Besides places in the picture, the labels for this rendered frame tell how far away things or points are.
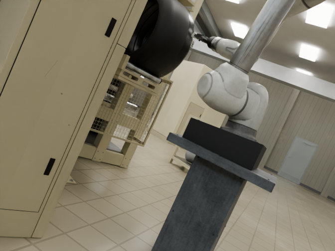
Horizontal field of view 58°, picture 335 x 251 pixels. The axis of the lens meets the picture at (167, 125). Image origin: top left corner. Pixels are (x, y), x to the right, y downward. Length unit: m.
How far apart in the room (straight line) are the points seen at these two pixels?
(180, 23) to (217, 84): 0.88
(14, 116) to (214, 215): 0.94
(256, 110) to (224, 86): 0.23
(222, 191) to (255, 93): 0.49
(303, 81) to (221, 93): 11.71
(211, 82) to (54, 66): 0.64
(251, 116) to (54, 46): 0.91
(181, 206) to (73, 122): 0.64
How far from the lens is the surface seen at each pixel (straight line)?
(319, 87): 12.98
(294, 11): 1.62
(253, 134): 1.51
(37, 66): 1.19
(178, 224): 1.52
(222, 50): 1.79
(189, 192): 1.48
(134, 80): 2.12
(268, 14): 1.40
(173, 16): 2.11
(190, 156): 4.45
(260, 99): 1.50
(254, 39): 1.39
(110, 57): 1.30
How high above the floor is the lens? 0.75
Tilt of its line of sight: 3 degrees down
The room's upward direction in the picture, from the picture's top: 25 degrees clockwise
